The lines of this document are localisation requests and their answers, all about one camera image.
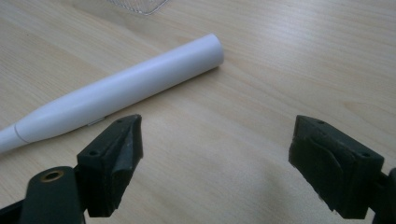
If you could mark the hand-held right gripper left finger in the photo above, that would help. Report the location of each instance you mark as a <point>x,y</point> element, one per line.
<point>109,165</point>

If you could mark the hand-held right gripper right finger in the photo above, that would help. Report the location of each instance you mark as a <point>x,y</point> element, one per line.
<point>336,174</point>

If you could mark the white electric toothbrush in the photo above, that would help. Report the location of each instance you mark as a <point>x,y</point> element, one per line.
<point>118,88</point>

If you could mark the white mesh basket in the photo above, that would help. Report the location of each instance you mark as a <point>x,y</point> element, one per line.
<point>137,5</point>

